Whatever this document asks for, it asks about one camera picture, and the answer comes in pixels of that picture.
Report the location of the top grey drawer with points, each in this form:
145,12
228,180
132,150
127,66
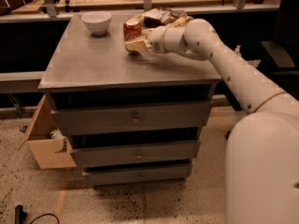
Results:
132,118

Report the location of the black office chair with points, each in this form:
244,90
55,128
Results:
281,58

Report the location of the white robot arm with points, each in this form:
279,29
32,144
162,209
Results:
262,153

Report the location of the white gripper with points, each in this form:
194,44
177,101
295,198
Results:
155,38

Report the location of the bottom grey drawer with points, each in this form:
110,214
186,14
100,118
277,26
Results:
139,174

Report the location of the middle grey drawer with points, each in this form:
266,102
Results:
131,154

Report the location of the hand sanitizer bottle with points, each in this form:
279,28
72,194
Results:
238,50

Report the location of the grey drawer cabinet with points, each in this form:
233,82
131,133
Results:
89,71

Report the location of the open cardboard box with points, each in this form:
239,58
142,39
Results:
50,152

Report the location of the grey drawer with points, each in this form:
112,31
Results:
131,154
139,174
132,118

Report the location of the white bowl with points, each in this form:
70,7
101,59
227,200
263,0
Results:
97,22

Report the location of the crumpled chip bag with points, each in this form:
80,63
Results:
163,17

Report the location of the red coke can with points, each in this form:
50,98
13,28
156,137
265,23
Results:
132,28

